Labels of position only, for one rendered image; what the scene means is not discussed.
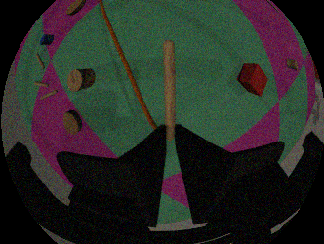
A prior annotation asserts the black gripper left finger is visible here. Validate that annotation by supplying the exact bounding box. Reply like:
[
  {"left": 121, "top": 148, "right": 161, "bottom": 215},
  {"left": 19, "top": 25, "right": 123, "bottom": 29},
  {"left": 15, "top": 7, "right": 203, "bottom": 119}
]
[{"left": 56, "top": 125, "right": 167, "bottom": 228}]

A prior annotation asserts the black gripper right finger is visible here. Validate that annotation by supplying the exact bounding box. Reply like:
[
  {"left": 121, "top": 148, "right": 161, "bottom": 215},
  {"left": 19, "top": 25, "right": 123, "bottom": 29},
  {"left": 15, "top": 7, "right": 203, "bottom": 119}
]
[{"left": 175, "top": 123, "right": 285, "bottom": 224}]

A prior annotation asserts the wooden stick with orange-brown string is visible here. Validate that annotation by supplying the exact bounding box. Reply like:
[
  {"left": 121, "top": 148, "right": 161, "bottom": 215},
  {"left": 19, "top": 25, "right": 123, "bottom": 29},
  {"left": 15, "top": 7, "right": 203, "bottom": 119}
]
[{"left": 99, "top": 0, "right": 177, "bottom": 141}]

